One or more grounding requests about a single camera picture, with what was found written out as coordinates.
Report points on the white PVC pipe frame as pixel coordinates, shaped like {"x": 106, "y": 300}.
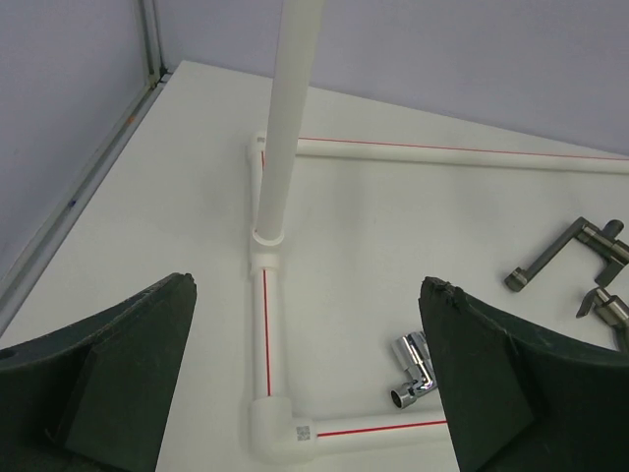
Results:
{"x": 278, "y": 436}

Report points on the dark bronze faucet handle piece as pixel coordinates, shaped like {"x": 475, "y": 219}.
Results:
{"x": 612, "y": 310}

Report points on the aluminium frame post left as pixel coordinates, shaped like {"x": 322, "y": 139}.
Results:
{"x": 77, "y": 77}

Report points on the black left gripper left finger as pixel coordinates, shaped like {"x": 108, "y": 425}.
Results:
{"x": 96, "y": 395}

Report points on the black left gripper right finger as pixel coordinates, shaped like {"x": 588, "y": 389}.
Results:
{"x": 518, "y": 396}

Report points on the chrome water faucet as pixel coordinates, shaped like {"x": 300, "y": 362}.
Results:
{"x": 412, "y": 354}

